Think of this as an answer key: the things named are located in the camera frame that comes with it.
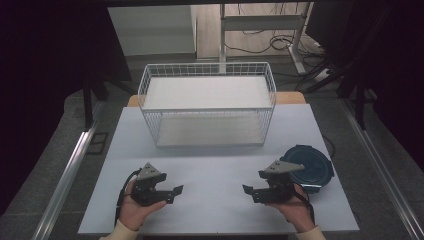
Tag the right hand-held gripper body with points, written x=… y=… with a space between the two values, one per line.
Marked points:
x=278 y=185

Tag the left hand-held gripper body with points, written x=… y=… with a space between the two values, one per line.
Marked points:
x=146 y=190

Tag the person's left hand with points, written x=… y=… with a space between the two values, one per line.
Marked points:
x=135 y=211

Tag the person's right hand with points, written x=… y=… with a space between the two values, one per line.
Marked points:
x=295 y=210

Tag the dark floor plate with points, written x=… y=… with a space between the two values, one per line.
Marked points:
x=97 y=143

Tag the black stand leg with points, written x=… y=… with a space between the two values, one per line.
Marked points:
x=360 y=106
x=88 y=106

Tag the white power strip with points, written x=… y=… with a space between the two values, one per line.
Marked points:
x=321 y=75

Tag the white board panel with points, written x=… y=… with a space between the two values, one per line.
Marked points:
x=150 y=30

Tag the black curtain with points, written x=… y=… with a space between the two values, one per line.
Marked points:
x=386 y=60
x=43 y=66

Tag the aluminium rail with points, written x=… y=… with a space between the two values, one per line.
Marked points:
x=383 y=173
x=66 y=180

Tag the white metal desk frame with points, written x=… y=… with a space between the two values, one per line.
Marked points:
x=263 y=22

